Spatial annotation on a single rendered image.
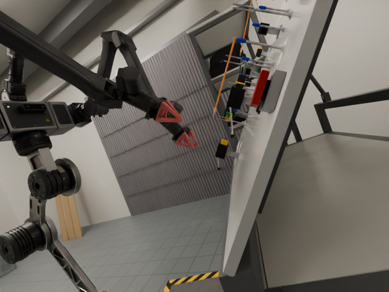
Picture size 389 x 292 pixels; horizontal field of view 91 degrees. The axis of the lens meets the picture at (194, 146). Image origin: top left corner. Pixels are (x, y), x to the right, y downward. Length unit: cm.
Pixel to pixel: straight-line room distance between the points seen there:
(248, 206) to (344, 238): 24
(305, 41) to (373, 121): 306
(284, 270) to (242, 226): 16
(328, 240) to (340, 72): 287
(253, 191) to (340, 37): 309
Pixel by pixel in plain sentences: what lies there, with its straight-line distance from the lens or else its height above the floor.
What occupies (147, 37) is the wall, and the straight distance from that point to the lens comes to 393.
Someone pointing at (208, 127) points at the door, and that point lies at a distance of 321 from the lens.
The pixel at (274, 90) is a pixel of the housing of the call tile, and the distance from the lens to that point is 31.
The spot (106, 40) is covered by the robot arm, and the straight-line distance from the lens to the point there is 112.
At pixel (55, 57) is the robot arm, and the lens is 64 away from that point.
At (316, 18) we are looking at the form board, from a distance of 30.
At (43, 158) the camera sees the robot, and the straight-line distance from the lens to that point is 112.
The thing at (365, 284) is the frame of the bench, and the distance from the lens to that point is 41.
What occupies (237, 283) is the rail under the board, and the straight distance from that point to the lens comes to 36.
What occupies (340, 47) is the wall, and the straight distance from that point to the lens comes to 327.
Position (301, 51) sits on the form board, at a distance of 29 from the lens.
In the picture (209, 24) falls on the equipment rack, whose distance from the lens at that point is 167.
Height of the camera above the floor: 108
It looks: 2 degrees down
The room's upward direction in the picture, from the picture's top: 21 degrees counter-clockwise
